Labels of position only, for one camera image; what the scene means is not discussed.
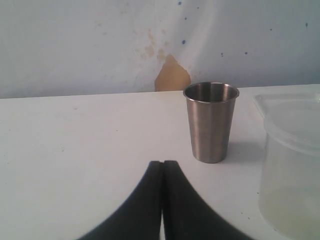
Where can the stainless steel cup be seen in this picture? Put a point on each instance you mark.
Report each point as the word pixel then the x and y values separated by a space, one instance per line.
pixel 210 108

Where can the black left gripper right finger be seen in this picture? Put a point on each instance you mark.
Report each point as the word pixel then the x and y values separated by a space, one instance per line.
pixel 186 216

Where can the translucent plastic deli container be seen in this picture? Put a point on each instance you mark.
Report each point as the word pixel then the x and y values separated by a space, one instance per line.
pixel 289 195

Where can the white rectangular tray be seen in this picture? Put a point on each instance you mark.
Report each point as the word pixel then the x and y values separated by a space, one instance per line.
pixel 264 102

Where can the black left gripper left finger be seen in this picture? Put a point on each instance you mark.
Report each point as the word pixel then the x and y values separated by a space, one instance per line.
pixel 139 217

